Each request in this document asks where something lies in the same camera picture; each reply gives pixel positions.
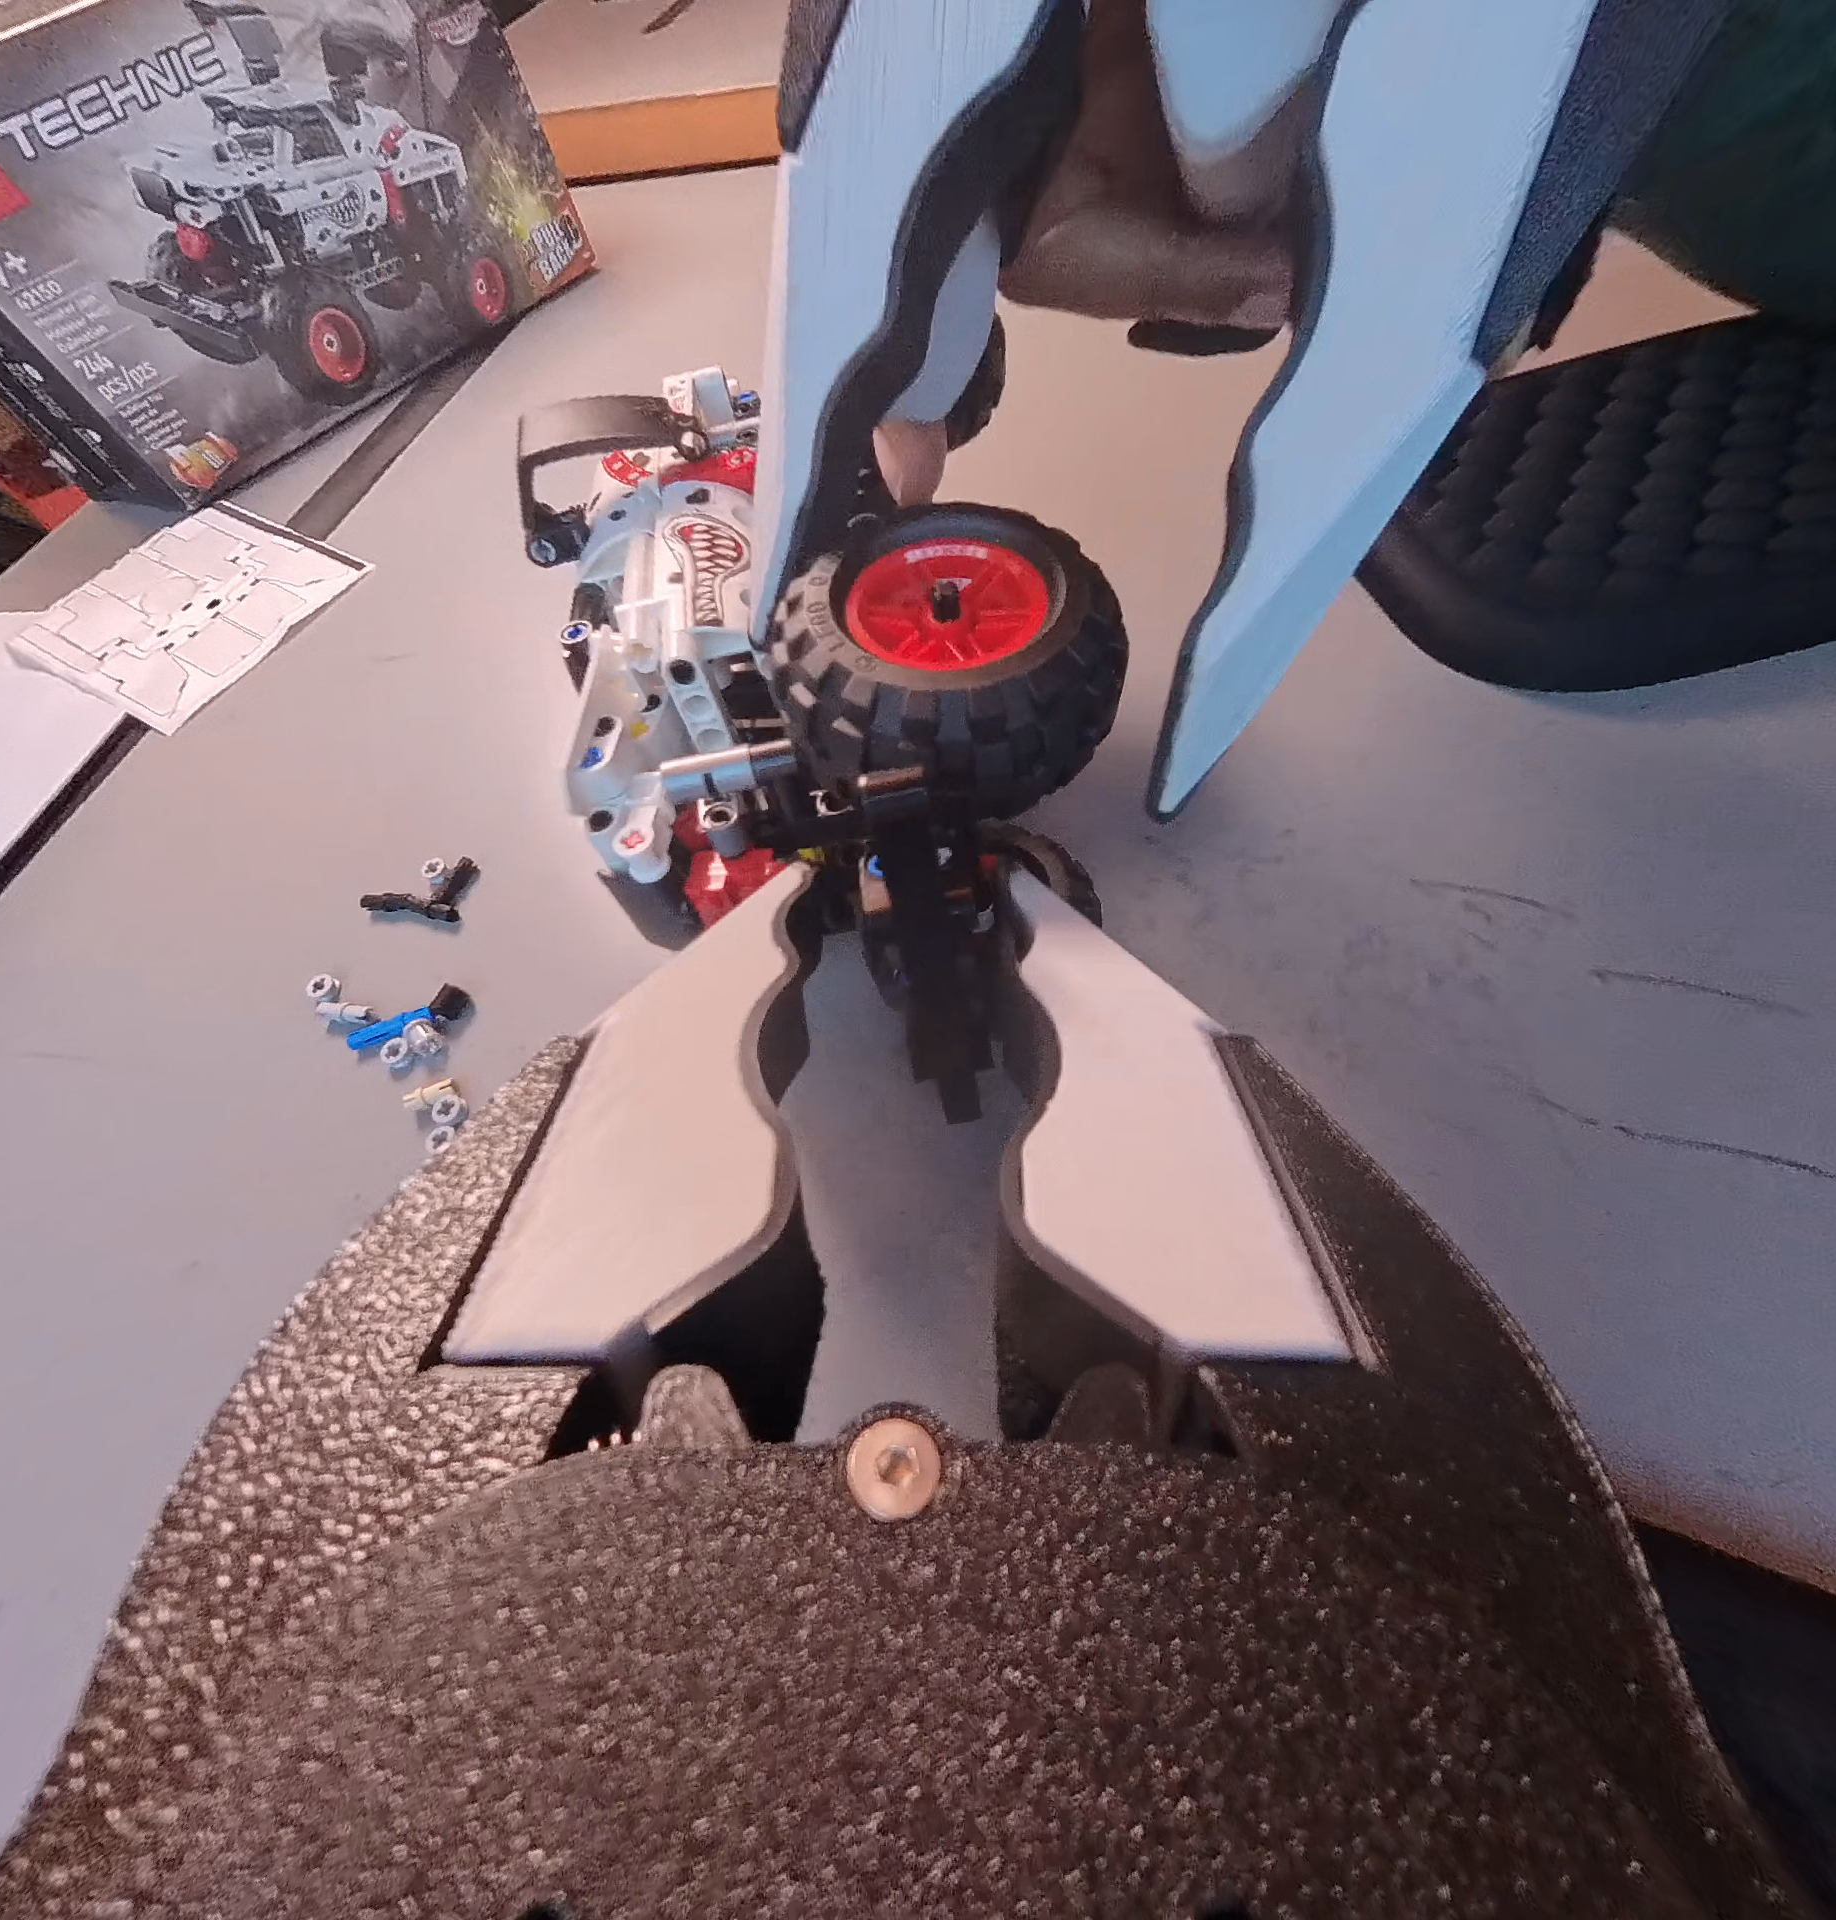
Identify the white plastic stand base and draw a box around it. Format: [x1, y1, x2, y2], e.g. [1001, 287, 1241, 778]
[0, 616, 134, 918]

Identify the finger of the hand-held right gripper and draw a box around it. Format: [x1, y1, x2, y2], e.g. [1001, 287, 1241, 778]
[1145, 0, 1608, 824]
[756, 0, 1089, 654]

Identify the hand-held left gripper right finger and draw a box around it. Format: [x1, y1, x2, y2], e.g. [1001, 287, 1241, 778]
[989, 869, 1365, 1381]

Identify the white lego truck model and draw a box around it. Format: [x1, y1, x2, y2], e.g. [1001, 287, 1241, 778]
[517, 365, 1106, 1128]

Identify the black quilted chair armrest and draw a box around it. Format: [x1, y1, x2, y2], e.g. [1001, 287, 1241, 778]
[1355, 315, 1836, 698]

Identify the small blue lego piece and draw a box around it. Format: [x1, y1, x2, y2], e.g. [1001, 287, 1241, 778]
[342, 984, 476, 1058]

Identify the white printed sticker sheet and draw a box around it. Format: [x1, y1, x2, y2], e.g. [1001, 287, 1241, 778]
[11, 501, 373, 738]

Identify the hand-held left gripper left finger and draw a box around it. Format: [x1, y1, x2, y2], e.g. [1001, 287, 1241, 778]
[433, 864, 831, 1387]

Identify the person's right forearm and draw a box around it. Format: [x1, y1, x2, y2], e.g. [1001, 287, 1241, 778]
[1618, 0, 1836, 338]

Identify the lego set box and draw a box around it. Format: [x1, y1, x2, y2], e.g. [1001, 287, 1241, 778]
[0, 0, 601, 512]

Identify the black lego wheel red hub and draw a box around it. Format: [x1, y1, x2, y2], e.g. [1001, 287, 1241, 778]
[769, 501, 1134, 828]

